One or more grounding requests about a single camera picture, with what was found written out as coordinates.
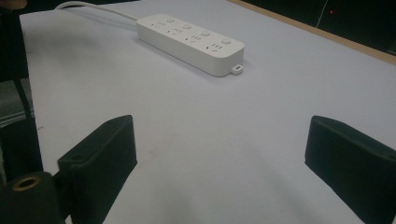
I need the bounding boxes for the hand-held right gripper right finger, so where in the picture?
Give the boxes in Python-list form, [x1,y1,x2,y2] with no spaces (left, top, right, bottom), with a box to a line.
[304,115,396,224]

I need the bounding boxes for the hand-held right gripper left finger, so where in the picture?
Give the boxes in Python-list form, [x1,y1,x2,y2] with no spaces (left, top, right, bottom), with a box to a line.
[57,114,138,224]

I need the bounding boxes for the white power strip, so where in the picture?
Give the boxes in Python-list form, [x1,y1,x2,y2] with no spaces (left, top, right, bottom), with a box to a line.
[135,13,246,77]

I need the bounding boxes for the dark metal stand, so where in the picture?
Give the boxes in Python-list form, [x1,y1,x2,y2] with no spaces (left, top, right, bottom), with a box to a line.
[0,7,44,183]

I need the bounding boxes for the white power strip cable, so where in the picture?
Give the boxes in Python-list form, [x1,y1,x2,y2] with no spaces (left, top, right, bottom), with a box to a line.
[54,0,139,22]

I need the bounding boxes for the thin white cable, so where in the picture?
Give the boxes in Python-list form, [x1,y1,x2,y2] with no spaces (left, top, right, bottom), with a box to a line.
[316,0,329,29]

